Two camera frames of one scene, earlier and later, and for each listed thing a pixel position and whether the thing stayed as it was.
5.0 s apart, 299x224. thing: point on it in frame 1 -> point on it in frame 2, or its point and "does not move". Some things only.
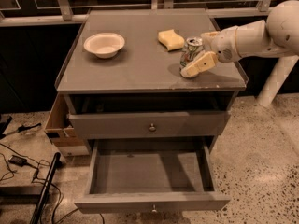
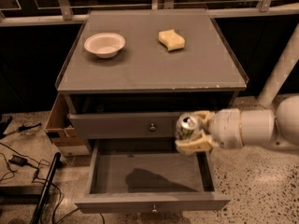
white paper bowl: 105,45 does not move
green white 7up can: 192,48 -> 187,125
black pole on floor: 46,189 does not move
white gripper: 224,46 -> 224,128
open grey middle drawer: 150,175 does not move
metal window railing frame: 58,6 does not move
